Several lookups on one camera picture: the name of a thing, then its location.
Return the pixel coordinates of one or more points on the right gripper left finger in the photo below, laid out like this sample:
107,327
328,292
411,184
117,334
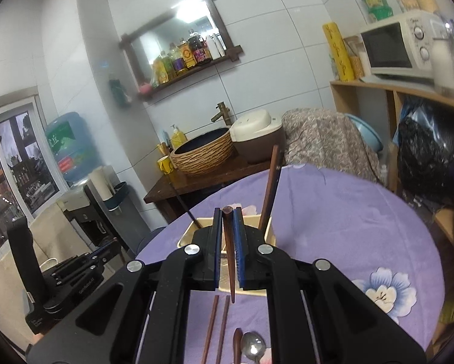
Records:
206,272

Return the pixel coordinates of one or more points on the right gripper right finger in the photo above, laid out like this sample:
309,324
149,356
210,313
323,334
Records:
247,238

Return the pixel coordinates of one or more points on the brown wooden chopstick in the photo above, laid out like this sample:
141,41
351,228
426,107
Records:
210,327
228,225
222,330

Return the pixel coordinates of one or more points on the all steel spoon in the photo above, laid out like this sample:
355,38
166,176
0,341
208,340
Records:
253,346

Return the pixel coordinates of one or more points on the wooden handled steel spoon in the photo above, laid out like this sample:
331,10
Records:
237,350

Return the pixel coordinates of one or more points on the cream perforated utensil holder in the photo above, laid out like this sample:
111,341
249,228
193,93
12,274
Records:
224,285

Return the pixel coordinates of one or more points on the dark wooden counter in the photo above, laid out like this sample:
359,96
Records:
173,190

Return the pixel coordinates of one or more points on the chopstick standing in holder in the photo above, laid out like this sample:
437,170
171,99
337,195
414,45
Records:
271,186

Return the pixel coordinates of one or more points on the purple floral tablecloth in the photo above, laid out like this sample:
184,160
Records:
372,236

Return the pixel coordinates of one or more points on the water dispenser machine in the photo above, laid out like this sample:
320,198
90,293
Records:
103,220

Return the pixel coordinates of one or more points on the yellow cup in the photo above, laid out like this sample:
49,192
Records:
165,165

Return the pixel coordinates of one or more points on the woven basket sink bowl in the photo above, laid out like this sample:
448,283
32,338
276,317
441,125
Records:
205,153

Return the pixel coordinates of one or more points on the yellow soap bottle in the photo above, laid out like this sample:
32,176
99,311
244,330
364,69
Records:
178,138

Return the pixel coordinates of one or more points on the white brown rice cooker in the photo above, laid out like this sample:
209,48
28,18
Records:
254,134

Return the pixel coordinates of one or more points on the blue water jug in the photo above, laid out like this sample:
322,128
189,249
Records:
73,147

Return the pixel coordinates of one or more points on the floral cloth covered object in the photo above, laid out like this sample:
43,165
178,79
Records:
328,139

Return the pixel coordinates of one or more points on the brass faucet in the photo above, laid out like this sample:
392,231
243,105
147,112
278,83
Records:
223,113

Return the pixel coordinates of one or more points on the wooden shelf unit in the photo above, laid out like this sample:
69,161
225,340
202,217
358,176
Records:
380,105

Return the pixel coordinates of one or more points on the black plastic bag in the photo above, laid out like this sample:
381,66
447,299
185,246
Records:
425,139

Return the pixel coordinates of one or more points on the yellow cylindrical package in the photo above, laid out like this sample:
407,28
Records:
339,52

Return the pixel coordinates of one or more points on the white microwave oven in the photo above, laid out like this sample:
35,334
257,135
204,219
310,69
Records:
401,45

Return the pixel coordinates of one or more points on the green instant noodle cups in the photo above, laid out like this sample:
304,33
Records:
374,0

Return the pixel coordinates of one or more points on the white electric kettle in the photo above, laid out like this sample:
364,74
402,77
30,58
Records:
442,58

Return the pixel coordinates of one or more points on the wooden framed wall shelf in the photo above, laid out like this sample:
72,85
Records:
185,40

